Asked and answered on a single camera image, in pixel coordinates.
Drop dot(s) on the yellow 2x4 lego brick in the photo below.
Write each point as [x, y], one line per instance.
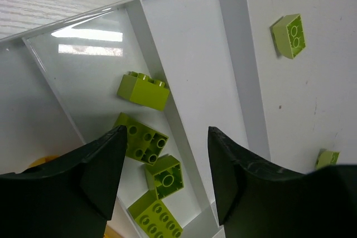
[110, 233]

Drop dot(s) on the green 2x4 lego brick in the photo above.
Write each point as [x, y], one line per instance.
[154, 218]

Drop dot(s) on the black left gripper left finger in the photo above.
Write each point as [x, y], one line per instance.
[70, 196]

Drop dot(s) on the green 2x2 lego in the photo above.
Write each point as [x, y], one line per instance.
[141, 89]

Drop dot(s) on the white three-compartment tray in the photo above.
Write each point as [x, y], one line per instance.
[176, 66]

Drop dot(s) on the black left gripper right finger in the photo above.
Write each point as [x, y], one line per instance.
[257, 198]

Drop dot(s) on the green 2x4 lego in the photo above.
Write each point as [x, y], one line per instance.
[326, 158]

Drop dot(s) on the yellow round butterfly lego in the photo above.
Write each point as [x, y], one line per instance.
[43, 160]

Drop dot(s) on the green 2x2 lego upturned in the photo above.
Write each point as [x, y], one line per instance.
[164, 178]

